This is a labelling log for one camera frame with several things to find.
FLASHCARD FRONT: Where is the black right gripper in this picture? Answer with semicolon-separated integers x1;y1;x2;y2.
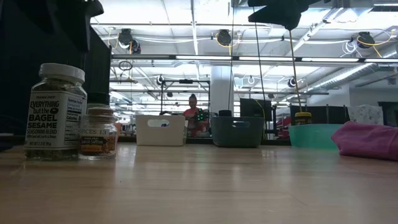
248;0;324;31

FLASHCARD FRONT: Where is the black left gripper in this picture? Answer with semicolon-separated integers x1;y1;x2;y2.
46;0;105;52

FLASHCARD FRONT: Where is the purple label jar black lid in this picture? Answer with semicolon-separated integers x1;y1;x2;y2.
88;91;111;106

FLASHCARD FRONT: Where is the bagel seasoning jar white lid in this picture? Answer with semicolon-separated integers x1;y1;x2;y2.
24;62;88;161

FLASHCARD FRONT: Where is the onion seasoning jar yellow lid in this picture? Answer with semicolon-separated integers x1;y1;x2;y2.
294;111;313;126

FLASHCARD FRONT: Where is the small saffron jar cork lid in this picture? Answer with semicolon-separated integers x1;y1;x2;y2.
78;103;118;161

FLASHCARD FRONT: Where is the black partition panel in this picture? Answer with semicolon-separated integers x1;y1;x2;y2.
0;0;112;146

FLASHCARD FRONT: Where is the long ceiling light bar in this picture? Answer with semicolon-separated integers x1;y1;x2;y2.
111;54;398;63

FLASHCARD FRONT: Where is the white pillar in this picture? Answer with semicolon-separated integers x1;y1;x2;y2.
210;65;234;118

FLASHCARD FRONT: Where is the black monitor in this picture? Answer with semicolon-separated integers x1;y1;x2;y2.
239;98;266;118

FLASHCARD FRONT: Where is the black fence panel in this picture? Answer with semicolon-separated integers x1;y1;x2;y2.
289;105;349;125

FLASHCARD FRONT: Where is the turquoise plastic bin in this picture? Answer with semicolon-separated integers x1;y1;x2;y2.
288;123;345;150

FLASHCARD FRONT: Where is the white plastic bin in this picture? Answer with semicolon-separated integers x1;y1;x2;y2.
136;114;187;147

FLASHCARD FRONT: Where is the dark teal plastic bin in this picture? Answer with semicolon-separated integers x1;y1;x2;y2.
212;116;266;148

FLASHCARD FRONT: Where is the device with green lights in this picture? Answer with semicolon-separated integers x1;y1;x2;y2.
194;108;208;123

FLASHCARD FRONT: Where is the white patterned board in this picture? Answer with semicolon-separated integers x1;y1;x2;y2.
348;104;385;126

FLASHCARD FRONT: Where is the person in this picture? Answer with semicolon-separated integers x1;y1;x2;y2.
182;93;210;138

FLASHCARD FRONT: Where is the dark cabinet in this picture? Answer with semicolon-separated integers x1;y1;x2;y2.
377;101;398;128

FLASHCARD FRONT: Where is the magenta cloth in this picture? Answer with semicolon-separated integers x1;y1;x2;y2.
331;121;398;162

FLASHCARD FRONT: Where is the black ceiling cable reel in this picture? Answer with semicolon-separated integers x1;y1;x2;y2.
356;30;376;49
216;29;233;47
118;28;142;54

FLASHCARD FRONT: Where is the black hanging cable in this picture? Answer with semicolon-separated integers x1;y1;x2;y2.
228;0;236;110
253;21;269;105

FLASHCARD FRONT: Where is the yellow hanging cable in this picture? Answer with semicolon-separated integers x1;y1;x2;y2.
289;29;305;113

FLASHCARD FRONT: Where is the silver ventilation duct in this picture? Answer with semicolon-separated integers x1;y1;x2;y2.
298;62;398;91

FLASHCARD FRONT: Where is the black metal frame rig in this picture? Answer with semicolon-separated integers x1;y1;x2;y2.
159;78;211;116

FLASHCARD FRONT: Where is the black aluminium table frame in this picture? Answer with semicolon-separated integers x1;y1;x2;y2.
117;136;292;146

